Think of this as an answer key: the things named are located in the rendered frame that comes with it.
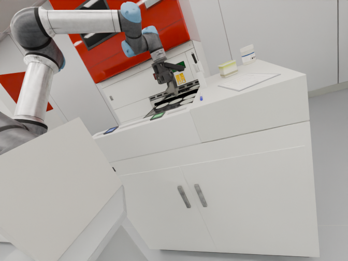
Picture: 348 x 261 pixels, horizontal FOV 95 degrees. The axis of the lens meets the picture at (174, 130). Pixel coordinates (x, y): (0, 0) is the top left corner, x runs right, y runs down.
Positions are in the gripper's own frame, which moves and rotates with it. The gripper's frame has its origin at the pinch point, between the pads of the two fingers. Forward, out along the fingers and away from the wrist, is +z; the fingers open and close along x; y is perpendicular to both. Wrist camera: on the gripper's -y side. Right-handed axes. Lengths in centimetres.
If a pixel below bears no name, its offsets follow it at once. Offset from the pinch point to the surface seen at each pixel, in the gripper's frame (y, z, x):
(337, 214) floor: -51, 97, 46
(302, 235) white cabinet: -13, 72, 53
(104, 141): 45.5, 3.9, 10.3
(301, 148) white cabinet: -15, 25, 55
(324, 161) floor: -91, 97, 17
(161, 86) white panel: -1.8, -4.2, -32.6
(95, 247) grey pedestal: 51, 15, 54
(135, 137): 31.7, 6.0, 20.3
